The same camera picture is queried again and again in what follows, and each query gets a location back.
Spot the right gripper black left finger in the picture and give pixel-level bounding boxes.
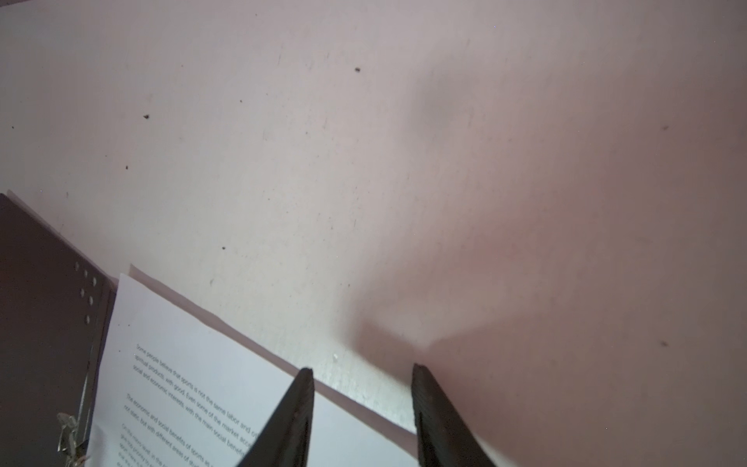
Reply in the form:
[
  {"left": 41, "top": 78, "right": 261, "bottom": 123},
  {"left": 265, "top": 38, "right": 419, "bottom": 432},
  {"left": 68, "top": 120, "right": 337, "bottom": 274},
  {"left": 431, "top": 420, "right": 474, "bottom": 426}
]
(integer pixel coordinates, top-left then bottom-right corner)
[{"left": 237, "top": 368, "right": 315, "bottom": 467}]

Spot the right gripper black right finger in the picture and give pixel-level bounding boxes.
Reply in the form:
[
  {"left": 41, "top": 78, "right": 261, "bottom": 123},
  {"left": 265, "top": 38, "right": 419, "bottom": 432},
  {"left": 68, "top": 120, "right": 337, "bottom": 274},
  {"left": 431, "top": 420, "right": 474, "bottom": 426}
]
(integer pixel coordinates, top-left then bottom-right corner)
[{"left": 410, "top": 364, "right": 496, "bottom": 467}]

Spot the printed paper sheet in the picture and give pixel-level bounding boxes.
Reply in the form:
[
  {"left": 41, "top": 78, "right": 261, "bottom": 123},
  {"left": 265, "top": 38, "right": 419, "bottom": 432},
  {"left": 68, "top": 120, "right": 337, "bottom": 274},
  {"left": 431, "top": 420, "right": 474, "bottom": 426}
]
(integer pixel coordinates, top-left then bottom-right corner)
[{"left": 84, "top": 272, "right": 420, "bottom": 467}]

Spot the black file folder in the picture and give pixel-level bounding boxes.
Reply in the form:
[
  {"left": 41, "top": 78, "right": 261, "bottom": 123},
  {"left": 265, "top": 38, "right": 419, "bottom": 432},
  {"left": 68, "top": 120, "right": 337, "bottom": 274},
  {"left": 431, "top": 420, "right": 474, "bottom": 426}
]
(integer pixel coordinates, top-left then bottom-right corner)
[{"left": 1, "top": 195, "right": 116, "bottom": 466}]

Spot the metal folder clip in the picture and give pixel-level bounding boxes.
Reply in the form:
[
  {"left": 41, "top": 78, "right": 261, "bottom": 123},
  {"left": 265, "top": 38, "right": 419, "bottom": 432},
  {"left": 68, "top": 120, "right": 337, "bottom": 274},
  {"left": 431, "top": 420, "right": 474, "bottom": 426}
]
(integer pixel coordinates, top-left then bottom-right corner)
[{"left": 56, "top": 413, "right": 89, "bottom": 467}]

